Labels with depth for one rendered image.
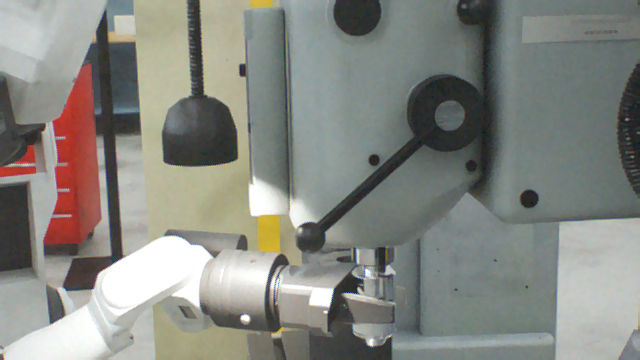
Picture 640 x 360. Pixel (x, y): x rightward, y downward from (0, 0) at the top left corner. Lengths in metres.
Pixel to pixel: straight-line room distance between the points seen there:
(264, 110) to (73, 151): 4.61
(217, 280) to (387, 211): 0.23
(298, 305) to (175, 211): 1.77
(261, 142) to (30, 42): 0.36
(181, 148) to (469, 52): 0.29
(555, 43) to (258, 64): 0.29
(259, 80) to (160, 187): 1.82
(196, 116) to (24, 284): 0.77
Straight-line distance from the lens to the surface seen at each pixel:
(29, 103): 1.34
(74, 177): 5.68
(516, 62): 0.99
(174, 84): 2.80
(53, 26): 1.32
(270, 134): 1.06
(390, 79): 0.99
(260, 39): 1.05
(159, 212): 2.87
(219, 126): 0.98
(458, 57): 1.00
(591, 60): 1.02
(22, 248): 1.73
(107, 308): 1.18
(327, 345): 1.52
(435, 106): 0.97
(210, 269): 1.17
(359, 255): 1.11
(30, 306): 1.71
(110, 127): 5.27
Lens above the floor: 1.61
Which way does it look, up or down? 13 degrees down
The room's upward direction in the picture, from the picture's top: 1 degrees counter-clockwise
